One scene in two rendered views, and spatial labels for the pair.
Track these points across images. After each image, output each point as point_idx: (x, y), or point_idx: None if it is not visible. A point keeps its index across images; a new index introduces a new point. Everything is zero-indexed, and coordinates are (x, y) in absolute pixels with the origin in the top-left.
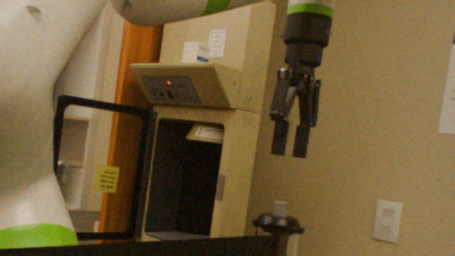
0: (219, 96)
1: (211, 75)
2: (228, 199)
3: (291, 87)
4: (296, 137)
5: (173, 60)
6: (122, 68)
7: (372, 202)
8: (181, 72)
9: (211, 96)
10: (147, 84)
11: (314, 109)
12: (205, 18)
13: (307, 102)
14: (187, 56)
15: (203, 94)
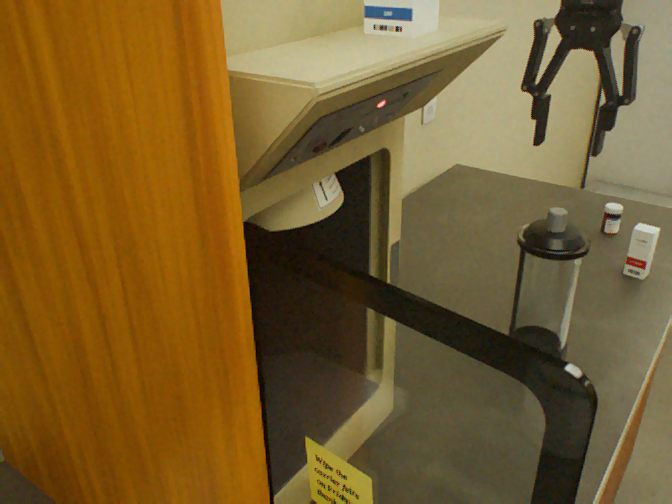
0: (437, 91)
1: (481, 51)
2: (386, 275)
3: (607, 49)
4: (542, 117)
5: (245, 8)
6: (218, 114)
7: None
8: (442, 63)
9: (422, 98)
10: (312, 135)
11: (539, 67)
12: None
13: (563, 61)
14: (422, 8)
15: (415, 100)
